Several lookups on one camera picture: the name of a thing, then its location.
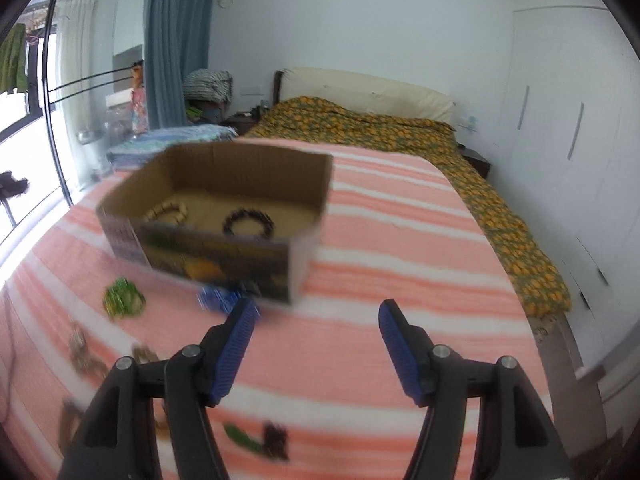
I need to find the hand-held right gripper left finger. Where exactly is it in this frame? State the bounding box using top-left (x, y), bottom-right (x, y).
top-left (57, 298), bottom-right (262, 480)

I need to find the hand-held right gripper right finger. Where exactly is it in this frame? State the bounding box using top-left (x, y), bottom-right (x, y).
top-left (378, 299), bottom-right (576, 480)

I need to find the blue crystal bracelet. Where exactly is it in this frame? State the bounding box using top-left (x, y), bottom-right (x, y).
top-left (197, 285), bottom-right (241, 313)

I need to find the green bangle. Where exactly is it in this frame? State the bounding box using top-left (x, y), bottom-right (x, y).
top-left (222, 422), bottom-right (266, 453)

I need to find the printed cardboard box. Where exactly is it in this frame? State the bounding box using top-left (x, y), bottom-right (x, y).
top-left (95, 141), bottom-right (335, 307)

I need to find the black bead bracelet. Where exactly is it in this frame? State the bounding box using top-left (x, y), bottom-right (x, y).
top-left (222, 208), bottom-right (276, 240)

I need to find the green bead necklace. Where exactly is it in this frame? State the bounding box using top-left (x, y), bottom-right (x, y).
top-left (102, 277), bottom-right (147, 318)

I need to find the brown wooden bead bracelet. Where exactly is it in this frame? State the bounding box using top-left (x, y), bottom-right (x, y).
top-left (69, 322), bottom-right (108, 376)

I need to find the beige wooden bead bracelet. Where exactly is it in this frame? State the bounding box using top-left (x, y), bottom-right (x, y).
top-left (141, 200), bottom-right (190, 226)

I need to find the dark wooden nightstand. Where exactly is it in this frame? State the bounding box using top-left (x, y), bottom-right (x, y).
top-left (220, 112), bottom-right (261, 136)
top-left (460, 147), bottom-right (493, 178)

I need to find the folded blue striped blanket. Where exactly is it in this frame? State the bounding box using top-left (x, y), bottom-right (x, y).
top-left (107, 125), bottom-right (240, 173)

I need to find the orange floral quilt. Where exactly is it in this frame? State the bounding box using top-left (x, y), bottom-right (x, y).
top-left (245, 96), bottom-right (572, 317)

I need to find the white wardrobe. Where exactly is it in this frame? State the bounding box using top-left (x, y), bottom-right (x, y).
top-left (510, 5), bottom-right (640, 401)

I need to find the colourful floral bag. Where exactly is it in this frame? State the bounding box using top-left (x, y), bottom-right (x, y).
top-left (131, 60), bottom-right (151, 133)

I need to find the cream padded headboard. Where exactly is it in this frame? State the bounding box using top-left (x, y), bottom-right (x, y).
top-left (280, 66), bottom-right (457, 126)

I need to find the pile of checked clothes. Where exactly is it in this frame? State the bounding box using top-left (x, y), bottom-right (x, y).
top-left (182, 68), bottom-right (234, 106)

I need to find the blue curtain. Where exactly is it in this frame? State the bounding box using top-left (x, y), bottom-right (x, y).
top-left (144, 0), bottom-right (221, 131)

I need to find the black framed sliding glass door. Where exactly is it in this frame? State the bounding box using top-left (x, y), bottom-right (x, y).
top-left (0, 0), bottom-right (151, 241)

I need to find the white sheer curtain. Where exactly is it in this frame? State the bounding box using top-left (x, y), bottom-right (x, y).
top-left (55, 0), bottom-right (96, 111)

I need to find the green hanging garment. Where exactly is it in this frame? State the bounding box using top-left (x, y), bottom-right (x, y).
top-left (0, 22), bottom-right (28, 93)

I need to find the wooden bed frame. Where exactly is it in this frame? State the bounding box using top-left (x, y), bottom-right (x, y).
top-left (530, 310), bottom-right (606, 461)

